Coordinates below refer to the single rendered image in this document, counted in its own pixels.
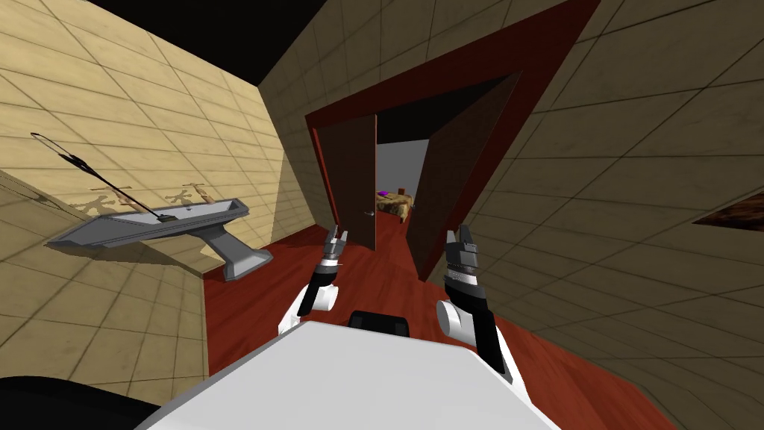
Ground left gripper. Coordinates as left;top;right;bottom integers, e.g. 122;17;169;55
322;225;349;263

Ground wide dark brown door leaf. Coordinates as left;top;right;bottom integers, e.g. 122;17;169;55
405;71;524;282

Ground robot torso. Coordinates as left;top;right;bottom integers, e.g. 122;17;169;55
134;310;562;430

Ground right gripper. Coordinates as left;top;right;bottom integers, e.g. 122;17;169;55
444;223;481;283

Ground narrow dark brown door leaf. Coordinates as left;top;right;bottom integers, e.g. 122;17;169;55
315;113;378;252

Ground tan cross-handle tap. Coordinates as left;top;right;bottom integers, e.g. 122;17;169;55
166;181;217;207
89;184;153;217

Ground grey pedestal sink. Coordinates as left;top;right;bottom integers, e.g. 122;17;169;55
46;199;275;282

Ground brown bed with purple pillow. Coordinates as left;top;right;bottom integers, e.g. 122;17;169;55
375;187;415;225

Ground black thin rod with loop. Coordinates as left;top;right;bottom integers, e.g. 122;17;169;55
29;131;178;225

